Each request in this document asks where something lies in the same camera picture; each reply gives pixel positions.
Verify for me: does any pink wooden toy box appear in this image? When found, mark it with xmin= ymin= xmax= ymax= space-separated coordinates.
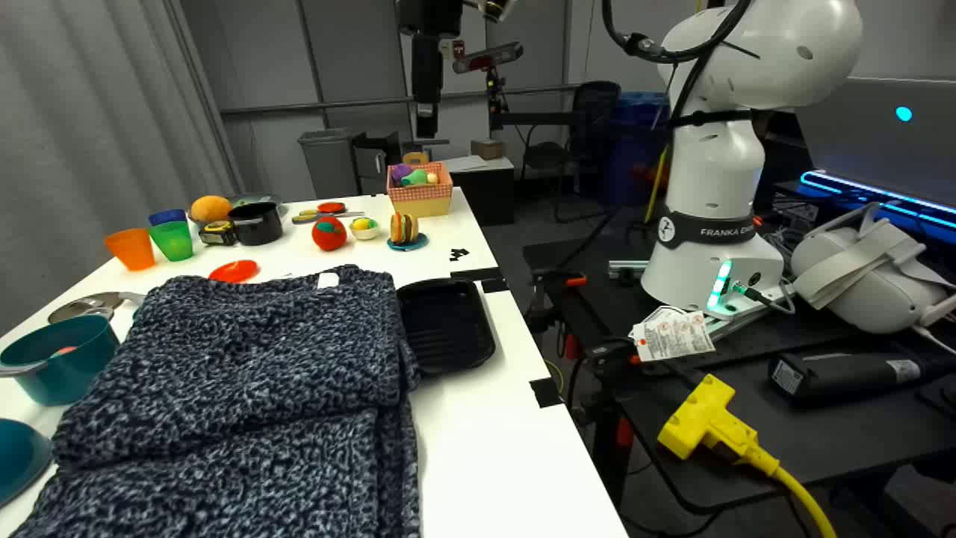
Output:
xmin=382 ymin=162 xmax=458 ymax=219

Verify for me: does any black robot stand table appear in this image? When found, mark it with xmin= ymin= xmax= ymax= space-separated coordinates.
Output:
xmin=521 ymin=205 xmax=956 ymax=538

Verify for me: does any red toy plate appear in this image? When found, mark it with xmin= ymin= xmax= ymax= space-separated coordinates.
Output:
xmin=207 ymin=256 xmax=262 ymax=286

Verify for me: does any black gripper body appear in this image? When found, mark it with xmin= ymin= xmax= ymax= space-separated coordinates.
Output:
xmin=398 ymin=0 xmax=467 ymax=41

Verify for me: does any black storage box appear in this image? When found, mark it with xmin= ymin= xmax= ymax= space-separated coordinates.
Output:
xmin=349 ymin=132 xmax=407 ymax=198

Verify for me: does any black ridged plastic tray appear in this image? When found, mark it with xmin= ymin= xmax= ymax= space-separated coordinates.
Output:
xmin=395 ymin=276 xmax=498 ymax=380

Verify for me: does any silver round lid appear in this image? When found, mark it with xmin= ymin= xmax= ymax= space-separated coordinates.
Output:
xmin=44 ymin=291 xmax=147 ymax=327

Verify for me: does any white VR headset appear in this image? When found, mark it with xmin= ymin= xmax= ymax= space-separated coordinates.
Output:
xmin=788 ymin=202 xmax=956 ymax=338

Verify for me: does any red toy fruit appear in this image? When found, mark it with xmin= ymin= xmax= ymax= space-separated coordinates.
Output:
xmin=307 ymin=210 xmax=352 ymax=253

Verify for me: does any white power strip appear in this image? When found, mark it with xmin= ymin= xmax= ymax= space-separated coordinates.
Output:
xmin=697 ymin=282 xmax=796 ymax=322

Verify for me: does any teal toy pot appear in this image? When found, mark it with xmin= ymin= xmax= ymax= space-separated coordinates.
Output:
xmin=0 ymin=313 xmax=123 ymax=410

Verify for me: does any toy burger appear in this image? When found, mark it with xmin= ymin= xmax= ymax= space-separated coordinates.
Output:
xmin=386 ymin=210 xmax=421 ymax=247

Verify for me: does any grey storage box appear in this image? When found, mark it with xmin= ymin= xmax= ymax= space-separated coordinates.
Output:
xmin=297 ymin=129 xmax=361 ymax=199

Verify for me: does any orange plastic cup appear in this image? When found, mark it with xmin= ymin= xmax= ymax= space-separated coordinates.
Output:
xmin=101 ymin=225 xmax=158 ymax=276

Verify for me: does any black toy pot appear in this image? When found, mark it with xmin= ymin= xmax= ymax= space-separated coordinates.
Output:
xmin=226 ymin=195 xmax=288 ymax=247

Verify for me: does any small teal toy plate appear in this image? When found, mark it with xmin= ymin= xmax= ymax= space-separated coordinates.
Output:
xmin=386 ymin=229 xmax=434 ymax=253

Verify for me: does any grey laptop with blue glow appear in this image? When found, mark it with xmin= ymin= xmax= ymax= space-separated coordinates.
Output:
xmin=793 ymin=75 xmax=956 ymax=247

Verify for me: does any white packet with red print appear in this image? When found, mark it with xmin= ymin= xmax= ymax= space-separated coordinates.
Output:
xmin=627 ymin=301 xmax=716 ymax=364

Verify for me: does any yellow power plug with cable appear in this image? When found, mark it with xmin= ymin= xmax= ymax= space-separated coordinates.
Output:
xmin=655 ymin=370 xmax=840 ymax=538

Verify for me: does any black handheld device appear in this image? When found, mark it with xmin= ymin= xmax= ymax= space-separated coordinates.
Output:
xmin=764 ymin=346 xmax=934 ymax=410

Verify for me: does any small dark toy cup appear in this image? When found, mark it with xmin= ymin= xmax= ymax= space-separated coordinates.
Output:
xmin=197 ymin=219 xmax=240 ymax=247

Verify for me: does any green plastic cup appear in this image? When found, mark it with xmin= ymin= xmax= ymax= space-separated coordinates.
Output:
xmin=147 ymin=219 xmax=201 ymax=267

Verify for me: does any dark blue speckled fleece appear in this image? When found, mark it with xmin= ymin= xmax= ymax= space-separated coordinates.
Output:
xmin=8 ymin=264 xmax=427 ymax=538

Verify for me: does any orange toy fruit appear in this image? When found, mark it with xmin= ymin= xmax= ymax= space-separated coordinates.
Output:
xmin=189 ymin=191 xmax=235 ymax=226

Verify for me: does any camera on black stand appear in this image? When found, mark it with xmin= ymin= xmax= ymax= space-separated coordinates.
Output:
xmin=449 ymin=38 xmax=530 ymax=137

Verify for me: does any blue plastic cup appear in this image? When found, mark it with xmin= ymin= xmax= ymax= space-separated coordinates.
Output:
xmin=147 ymin=205 xmax=192 ymax=229

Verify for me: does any blue bin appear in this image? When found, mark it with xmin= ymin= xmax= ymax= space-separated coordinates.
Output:
xmin=606 ymin=89 xmax=673 ymax=210

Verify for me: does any grey curtain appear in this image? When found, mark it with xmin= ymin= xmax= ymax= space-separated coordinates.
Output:
xmin=0 ymin=0 xmax=241 ymax=338

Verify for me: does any black cabinet with white top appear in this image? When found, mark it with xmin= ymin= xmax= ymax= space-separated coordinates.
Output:
xmin=443 ymin=152 xmax=521 ymax=226

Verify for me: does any yellow green toy food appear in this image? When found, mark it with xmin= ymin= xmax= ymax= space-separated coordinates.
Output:
xmin=347 ymin=213 xmax=386 ymax=244

